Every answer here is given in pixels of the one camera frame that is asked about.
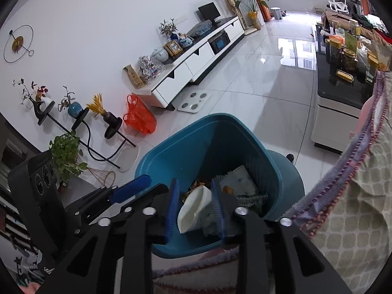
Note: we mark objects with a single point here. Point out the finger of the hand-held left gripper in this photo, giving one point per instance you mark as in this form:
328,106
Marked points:
131,186
147,197

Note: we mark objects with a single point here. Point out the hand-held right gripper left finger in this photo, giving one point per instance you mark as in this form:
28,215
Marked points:
173,211

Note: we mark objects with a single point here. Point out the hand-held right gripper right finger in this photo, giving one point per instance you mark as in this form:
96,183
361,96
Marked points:
219,211

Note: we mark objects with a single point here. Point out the teal plastic bin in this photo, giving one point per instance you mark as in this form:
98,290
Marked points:
220,141

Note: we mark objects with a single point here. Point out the orange peel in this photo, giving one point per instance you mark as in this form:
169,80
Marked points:
228,189

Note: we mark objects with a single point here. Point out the bookshelf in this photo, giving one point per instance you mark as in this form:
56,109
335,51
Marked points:
12,190

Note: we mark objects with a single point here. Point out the gold foil wrapper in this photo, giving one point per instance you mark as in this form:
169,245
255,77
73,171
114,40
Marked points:
197,186

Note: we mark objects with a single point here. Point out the green potted plant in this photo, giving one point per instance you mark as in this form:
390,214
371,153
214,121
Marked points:
66,156

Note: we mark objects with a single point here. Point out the black curved plant stand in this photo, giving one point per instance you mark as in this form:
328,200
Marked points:
88,141

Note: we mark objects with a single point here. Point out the orange plastic bag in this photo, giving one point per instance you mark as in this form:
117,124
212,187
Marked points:
139,116

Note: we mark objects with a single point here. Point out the black vase with wheat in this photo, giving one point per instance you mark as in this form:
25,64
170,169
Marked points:
105,115

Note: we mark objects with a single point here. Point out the blue vase with twigs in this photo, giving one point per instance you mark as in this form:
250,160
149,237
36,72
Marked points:
73,108

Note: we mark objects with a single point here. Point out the white vase with red flowers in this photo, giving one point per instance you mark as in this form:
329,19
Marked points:
41,96

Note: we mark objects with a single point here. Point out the white bathroom scale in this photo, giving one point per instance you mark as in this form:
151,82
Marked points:
193,101

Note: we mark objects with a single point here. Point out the brown cardboard box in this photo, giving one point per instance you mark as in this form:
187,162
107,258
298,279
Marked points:
134,76

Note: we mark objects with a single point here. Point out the clear bag of items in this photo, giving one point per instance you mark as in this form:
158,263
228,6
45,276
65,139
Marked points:
150,69

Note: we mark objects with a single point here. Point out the white ceramic jar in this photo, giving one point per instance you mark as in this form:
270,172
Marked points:
160,55

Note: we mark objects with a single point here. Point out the white tv cabinet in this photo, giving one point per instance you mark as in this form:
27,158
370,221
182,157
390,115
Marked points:
190,64

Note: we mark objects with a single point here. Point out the patterned green tablecloth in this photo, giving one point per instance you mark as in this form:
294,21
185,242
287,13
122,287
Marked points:
361,196

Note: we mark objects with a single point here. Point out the blue white porcelain jar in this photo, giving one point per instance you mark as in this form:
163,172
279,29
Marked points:
186,41

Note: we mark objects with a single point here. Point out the vase with branches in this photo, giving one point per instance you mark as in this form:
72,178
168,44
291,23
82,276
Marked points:
169,30

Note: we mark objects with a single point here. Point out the black coffee table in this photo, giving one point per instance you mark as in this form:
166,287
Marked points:
337,98

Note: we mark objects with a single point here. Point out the blue patterned box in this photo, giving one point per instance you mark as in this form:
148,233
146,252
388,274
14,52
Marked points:
199,28

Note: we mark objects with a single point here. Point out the black monitor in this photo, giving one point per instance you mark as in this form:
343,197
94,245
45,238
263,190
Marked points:
209,12

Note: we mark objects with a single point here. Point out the cluster of jars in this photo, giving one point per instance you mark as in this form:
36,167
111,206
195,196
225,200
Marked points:
349,58

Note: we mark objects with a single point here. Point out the wooden rack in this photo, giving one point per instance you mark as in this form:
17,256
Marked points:
235,9

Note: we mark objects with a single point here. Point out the small grey stool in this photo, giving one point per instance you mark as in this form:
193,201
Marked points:
278,13

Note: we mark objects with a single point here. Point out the tall plant in yellow pot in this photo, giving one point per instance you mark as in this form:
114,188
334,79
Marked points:
252,6

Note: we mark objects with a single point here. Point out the white office chair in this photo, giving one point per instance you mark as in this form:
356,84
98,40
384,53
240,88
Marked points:
337,1

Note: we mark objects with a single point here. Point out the gold picture frame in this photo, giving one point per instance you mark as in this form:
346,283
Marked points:
173,48

